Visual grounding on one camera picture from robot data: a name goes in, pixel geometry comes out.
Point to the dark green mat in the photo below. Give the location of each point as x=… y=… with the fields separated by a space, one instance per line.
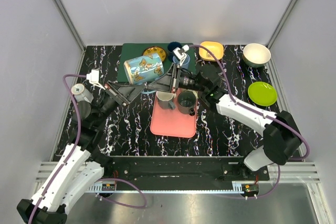
x=133 y=50

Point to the white round bowl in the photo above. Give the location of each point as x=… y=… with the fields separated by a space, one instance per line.
x=256 y=55

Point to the white grey mug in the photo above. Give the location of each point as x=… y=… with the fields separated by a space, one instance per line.
x=165 y=100

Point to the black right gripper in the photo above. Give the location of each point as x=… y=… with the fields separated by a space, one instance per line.
x=169 y=82

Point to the dark grey mug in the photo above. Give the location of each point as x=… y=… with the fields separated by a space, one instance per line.
x=186 y=102

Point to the yellow patterned plate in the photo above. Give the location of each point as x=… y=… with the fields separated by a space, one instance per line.
x=156 y=50

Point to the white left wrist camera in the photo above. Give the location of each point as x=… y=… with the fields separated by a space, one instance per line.
x=94 y=77

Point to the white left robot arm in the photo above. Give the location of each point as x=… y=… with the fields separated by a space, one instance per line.
x=82 y=164

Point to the light blue glazed mug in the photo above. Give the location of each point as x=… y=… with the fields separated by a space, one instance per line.
x=146 y=68

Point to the yellow square bowl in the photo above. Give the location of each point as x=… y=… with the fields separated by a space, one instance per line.
x=216 y=48

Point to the light blue plastic cup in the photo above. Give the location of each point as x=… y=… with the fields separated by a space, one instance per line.
x=185 y=62

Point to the lime green plate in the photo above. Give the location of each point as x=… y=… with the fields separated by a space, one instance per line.
x=262 y=93

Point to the dark blue cup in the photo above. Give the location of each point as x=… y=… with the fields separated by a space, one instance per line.
x=173 y=45

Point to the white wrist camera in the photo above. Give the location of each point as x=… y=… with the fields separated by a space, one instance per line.
x=180 y=54
x=94 y=77

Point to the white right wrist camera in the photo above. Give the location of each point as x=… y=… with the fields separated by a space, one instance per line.
x=180 y=54

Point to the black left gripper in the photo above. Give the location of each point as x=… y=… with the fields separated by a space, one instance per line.
x=116 y=94

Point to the pink plastic tray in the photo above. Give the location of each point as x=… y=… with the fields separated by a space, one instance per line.
x=167 y=122

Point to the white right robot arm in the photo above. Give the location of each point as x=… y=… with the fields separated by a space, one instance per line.
x=278 y=130

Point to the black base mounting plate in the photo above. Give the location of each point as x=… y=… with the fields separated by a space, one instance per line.
x=183 y=174

